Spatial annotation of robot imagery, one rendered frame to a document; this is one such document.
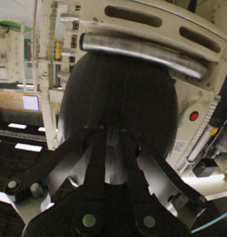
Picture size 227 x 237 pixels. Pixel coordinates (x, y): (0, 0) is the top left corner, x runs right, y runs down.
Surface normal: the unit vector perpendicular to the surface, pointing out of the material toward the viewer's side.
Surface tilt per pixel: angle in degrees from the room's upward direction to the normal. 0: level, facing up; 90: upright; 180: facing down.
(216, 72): 90
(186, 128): 90
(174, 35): 90
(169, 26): 90
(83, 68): 138
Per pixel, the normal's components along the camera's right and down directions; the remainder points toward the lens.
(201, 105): 0.00, 0.47
